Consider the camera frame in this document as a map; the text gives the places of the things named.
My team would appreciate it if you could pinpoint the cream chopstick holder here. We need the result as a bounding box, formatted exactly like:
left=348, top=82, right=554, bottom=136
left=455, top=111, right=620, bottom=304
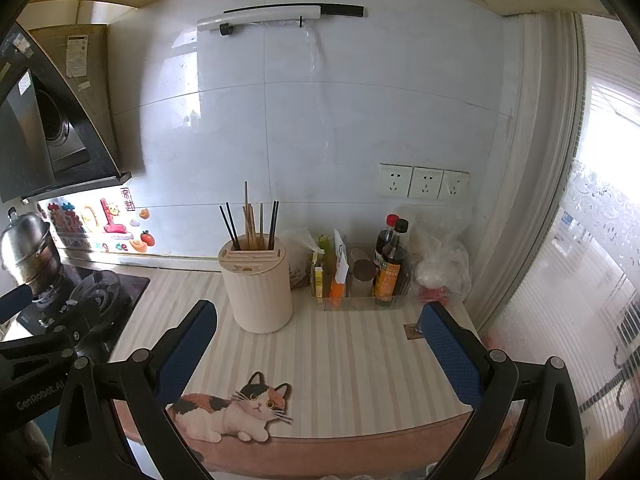
left=218, top=237, right=294, bottom=334

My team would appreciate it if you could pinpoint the red cap dark bottle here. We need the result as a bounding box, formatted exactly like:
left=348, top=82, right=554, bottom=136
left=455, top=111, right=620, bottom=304
left=375, top=213, right=399, bottom=282

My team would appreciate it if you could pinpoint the white plastic bag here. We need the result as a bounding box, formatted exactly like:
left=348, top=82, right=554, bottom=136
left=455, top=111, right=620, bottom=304
left=410, top=207, right=474, bottom=307

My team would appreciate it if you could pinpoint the white wall rail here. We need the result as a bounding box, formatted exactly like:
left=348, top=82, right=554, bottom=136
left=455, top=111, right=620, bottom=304
left=196, top=3, right=366, bottom=37

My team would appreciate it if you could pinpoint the frosted window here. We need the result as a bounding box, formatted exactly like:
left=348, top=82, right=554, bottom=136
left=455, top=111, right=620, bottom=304
left=477, top=12, right=640, bottom=461

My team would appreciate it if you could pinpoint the clear organizer tray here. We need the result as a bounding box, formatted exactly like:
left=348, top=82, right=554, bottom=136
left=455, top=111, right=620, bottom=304
left=310, top=242, right=417, bottom=312

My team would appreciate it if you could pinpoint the white wall socket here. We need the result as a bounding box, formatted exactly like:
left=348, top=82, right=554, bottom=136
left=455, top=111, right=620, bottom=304
left=409, top=165, right=444, bottom=200
left=440, top=169, right=471, bottom=202
left=378, top=162, right=414, bottom=199

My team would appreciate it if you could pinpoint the black range hood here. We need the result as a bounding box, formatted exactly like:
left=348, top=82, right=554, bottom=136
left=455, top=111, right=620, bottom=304
left=0, top=19, right=133, bottom=207

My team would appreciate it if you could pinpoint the steel steamer pot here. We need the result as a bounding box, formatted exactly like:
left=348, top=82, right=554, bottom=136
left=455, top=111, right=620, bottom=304
left=0, top=207, right=62, bottom=287

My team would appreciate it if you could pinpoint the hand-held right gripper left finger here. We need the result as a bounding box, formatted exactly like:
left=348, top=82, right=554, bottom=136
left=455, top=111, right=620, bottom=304
left=50, top=299, right=219, bottom=480

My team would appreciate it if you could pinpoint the black cap sauce bottle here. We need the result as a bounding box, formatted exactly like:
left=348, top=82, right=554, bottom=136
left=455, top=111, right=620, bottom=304
left=373, top=218, right=411, bottom=308

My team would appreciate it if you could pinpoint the small clear plastic bag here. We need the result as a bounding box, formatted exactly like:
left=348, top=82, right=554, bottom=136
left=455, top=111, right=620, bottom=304
left=280, top=227, right=322, bottom=289

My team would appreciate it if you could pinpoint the orange and white seasoning packet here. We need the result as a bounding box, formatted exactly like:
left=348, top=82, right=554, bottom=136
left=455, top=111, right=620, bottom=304
left=328, top=229, right=349, bottom=307

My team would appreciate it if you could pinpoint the striped cat print table mat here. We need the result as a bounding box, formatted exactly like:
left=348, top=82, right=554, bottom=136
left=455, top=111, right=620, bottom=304
left=109, top=269, right=517, bottom=480

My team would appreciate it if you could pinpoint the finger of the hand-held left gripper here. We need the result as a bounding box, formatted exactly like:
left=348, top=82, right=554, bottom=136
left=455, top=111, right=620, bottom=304
left=0, top=283, right=32, bottom=325
left=0, top=299, right=104, bottom=362

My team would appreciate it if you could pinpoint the small spice jar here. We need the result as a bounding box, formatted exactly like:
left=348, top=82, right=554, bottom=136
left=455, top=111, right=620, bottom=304
left=352, top=259, right=376, bottom=299

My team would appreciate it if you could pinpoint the black gas stove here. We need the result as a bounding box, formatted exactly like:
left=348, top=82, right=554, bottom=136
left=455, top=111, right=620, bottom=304
left=14, top=264, right=151, bottom=357

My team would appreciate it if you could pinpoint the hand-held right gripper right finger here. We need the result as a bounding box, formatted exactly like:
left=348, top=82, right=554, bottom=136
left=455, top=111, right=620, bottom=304
left=417, top=301, right=586, bottom=480

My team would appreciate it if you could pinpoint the yellow seasoning box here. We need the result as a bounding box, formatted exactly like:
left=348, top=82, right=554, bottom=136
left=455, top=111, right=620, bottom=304
left=311, top=252, right=325, bottom=299

